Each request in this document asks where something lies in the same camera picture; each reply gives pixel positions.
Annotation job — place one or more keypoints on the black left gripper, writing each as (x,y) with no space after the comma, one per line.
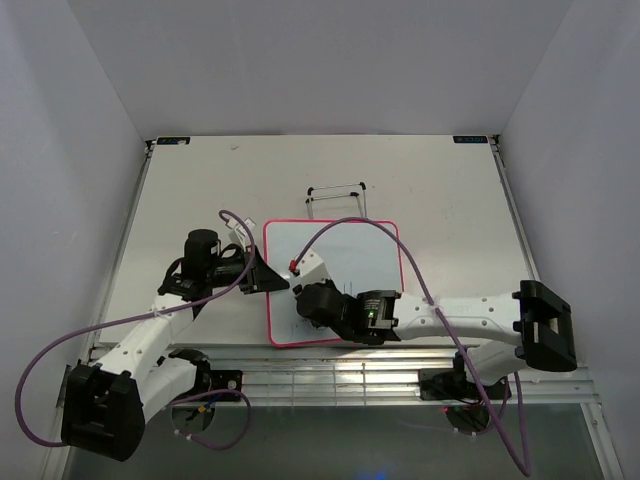
(263,278)

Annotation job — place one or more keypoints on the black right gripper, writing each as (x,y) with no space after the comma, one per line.
(330,284)

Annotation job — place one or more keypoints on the pink-framed whiteboard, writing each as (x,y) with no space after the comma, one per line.
(359,258)

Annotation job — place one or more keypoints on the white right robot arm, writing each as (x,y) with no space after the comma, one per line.
(531,327)

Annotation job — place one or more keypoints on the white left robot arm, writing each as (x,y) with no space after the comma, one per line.
(109,402)

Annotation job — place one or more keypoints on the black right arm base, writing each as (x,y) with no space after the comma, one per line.
(471,416)

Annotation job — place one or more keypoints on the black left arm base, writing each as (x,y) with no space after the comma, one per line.
(207,378)

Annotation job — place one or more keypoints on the black metal whiteboard stand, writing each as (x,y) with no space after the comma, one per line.
(356,191)

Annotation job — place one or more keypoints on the left blue table label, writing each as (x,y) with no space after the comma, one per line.
(173,141)

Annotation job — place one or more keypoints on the blue table label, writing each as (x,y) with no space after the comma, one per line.
(173,141)
(470,139)

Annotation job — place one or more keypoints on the right blue table label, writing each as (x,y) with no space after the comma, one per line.
(470,139)

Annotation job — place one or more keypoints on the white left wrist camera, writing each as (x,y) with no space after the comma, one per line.
(238,234)

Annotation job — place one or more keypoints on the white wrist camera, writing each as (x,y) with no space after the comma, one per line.
(310,269)
(238,234)

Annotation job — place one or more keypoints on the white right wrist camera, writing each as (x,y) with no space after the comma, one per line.
(310,269)

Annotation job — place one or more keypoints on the aluminium table edge rail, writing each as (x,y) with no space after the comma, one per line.
(329,376)

